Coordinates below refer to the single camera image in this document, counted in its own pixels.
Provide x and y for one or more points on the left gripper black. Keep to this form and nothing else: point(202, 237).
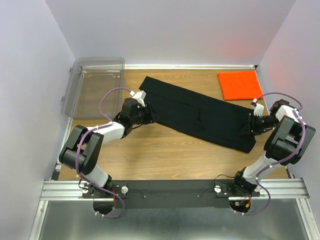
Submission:
point(151, 117)

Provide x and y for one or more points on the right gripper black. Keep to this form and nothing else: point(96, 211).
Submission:
point(247, 130)

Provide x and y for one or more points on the black t-shirt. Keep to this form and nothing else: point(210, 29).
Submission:
point(198, 115)

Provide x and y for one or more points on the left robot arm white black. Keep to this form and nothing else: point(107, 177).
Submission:
point(83, 146)

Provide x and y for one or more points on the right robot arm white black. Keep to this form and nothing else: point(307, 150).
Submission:
point(286, 144)

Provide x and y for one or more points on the folded orange t-shirt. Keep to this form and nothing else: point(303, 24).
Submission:
point(239, 85)

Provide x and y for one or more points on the clear plastic bin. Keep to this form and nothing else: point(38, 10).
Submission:
point(91, 78)

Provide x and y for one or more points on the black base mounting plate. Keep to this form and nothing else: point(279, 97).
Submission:
point(169, 194)

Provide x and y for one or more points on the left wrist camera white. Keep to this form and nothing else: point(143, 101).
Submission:
point(139, 96)

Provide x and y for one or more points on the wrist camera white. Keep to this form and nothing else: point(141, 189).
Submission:
point(258, 109)
point(139, 96)

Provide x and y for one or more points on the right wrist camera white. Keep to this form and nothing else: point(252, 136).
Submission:
point(258, 109)

